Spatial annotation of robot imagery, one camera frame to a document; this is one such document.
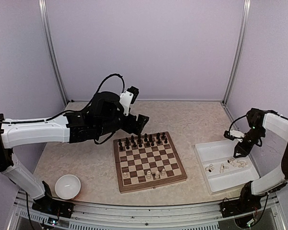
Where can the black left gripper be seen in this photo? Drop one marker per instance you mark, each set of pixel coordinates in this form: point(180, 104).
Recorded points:
point(139, 125)

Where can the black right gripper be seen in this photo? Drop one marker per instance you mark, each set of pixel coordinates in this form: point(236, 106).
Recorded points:
point(240, 148)

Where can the white chess bishop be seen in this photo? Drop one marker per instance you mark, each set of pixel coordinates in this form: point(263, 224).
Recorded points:
point(163, 172)

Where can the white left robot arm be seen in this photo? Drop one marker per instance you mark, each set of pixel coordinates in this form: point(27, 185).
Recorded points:
point(67, 127)

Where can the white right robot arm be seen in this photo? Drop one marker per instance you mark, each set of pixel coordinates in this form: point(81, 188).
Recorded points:
point(268, 136)

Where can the white pieces in tray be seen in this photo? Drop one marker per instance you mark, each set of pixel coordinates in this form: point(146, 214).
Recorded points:
point(225, 166)

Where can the black chess pieces group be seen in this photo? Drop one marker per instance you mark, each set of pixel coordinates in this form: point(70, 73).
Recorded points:
point(156, 141)

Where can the wooden chess board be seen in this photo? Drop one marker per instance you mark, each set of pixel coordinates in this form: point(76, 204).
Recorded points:
point(137, 162)

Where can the white plastic tray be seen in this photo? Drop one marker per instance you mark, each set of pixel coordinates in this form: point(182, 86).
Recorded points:
point(220, 151)

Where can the white bowl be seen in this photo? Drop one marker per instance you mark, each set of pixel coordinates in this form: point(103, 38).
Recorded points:
point(67, 187)

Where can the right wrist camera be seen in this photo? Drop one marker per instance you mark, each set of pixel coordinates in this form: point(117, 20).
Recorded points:
point(234, 134)

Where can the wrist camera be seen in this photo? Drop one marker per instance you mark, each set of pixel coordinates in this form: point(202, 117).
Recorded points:
point(234, 134)
point(127, 98)

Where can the back aluminium frame rail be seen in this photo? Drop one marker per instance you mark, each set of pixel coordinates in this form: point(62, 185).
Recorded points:
point(162, 100)

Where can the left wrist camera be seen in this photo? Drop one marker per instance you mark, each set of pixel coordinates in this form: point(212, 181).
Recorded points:
point(127, 98)

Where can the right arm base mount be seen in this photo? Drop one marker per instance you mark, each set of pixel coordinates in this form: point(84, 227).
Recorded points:
point(231, 208)

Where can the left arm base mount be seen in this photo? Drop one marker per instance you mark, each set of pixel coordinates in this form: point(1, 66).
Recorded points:
point(55, 208)

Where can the right aluminium frame post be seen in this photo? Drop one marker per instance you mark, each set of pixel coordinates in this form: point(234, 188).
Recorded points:
point(238, 52)

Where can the aluminium frame post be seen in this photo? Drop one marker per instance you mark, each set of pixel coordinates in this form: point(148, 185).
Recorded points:
point(238, 52)
point(51, 50)

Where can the left aluminium frame post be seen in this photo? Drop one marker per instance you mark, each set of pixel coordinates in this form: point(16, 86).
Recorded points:
point(51, 50)

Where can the front aluminium rail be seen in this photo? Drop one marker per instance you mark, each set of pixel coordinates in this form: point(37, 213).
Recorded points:
point(93, 216)

